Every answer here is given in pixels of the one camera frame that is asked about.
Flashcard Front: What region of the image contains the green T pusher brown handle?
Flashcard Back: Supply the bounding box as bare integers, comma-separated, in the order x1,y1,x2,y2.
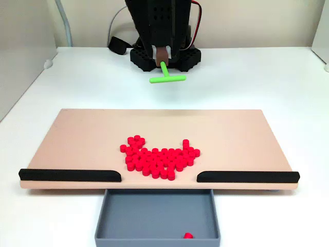
149,46,188,84

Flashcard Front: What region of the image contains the red granule pile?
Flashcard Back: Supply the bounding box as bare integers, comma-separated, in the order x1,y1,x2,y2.
119,135,201,181

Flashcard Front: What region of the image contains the grey container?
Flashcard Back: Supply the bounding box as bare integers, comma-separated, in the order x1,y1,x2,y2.
94,188,221,247

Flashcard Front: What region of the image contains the white curved tube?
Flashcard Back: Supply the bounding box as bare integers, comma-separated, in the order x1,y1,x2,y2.
55,0,74,48

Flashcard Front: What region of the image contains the beige board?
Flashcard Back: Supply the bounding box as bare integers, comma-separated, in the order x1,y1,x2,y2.
19,109,300,191

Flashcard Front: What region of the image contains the red white black servo cable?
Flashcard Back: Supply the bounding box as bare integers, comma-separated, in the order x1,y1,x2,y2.
185,1,203,51

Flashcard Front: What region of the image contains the thin white cable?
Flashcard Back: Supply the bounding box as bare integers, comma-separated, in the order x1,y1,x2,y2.
107,4,127,47

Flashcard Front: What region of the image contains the black rail strip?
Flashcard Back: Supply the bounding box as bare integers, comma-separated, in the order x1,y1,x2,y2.
18,168,122,183
196,170,301,184

